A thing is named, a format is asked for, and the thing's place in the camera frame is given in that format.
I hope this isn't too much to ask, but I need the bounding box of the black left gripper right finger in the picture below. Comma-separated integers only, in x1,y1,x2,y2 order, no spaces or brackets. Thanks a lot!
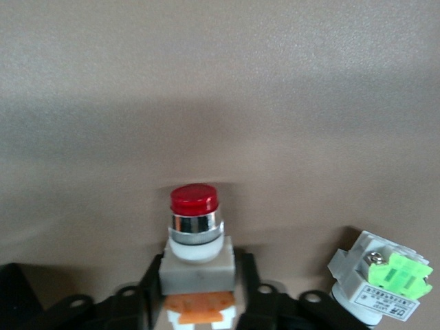
236,252,348,330

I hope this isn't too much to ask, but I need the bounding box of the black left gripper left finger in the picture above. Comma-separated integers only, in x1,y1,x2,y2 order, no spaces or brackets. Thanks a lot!
44,254,166,330

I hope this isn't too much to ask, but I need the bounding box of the red push button switch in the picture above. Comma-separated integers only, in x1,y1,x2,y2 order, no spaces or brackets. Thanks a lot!
159,184,239,330

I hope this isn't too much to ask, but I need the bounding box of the green push button switch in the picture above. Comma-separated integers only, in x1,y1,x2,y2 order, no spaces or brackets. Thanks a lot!
326,230,434,328

